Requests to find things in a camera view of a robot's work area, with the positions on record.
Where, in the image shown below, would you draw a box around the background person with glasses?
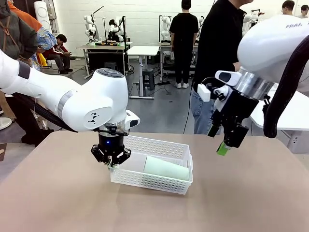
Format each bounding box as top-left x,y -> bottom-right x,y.
281,0 -> 296,16

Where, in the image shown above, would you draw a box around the person orange blue clothing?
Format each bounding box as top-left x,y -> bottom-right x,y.
7,0 -> 58,68

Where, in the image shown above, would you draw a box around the arm black cable sleeve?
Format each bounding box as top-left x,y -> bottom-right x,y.
262,36 -> 309,139
14,93 -> 78,133

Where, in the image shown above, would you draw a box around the white perforated plastic basket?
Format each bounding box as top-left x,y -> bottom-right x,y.
109,135 -> 194,195

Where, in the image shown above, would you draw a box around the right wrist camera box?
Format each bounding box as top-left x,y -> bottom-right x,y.
214,70 -> 242,87

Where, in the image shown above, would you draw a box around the white tower fan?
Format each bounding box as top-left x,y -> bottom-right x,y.
33,0 -> 53,32

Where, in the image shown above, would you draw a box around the desk with black panel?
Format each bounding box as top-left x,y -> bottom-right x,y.
76,44 -> 133,80

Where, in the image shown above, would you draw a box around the background person dark hair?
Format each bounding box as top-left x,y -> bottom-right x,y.
299,4 -> 309,19

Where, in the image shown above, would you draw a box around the brown flat object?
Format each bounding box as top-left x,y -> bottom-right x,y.
0,142 -> 8,162

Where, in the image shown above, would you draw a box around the black hanging cable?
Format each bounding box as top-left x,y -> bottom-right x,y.
183,84 -> 194,135

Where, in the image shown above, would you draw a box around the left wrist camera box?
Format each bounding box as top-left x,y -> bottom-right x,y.
124,110 -> 140,129

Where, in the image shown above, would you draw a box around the person grey green jacket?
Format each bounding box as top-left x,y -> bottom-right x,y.
0,0 -> 55,146

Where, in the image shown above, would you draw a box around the white mount block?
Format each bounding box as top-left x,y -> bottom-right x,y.
197,83 -> 211,102

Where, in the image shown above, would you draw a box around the standing person all black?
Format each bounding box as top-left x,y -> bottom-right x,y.
169,0 -> 200,89

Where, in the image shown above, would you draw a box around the seated person red jacket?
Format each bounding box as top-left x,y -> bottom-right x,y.
43,33 -> 73,75

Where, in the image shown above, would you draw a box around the white standing desk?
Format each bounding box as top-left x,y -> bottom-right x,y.
126,45 -> 161,100

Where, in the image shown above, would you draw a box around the right arm black cable sleeve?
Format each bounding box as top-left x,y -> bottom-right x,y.
262,36 -> 309,139

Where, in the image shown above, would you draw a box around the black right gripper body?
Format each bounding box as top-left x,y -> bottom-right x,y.
212,90 -> 259,126

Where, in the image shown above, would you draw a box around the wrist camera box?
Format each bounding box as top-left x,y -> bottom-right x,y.
124,110 -> 140,129
214,70 -> 242,87

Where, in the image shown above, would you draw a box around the grey plastic stool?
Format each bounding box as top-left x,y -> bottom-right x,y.
141,68 -> 155,91

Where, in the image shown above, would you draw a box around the grey framed work table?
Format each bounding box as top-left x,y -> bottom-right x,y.
158,41 -> 201,82

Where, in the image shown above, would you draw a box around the person black shirt blue jeans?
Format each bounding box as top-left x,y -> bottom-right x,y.
190,0 -> 254,135

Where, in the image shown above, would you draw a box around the left arm black cable sleeve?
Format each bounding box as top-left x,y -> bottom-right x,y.
14,93 -> 78,133

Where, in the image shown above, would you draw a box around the white round floor base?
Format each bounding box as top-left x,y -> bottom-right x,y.
0,116 -> 13,131

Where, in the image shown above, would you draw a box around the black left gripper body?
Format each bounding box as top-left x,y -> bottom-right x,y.
98,134 -> 125,157

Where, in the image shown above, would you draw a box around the white curved table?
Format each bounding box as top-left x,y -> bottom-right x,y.
250,89 -> 309,154

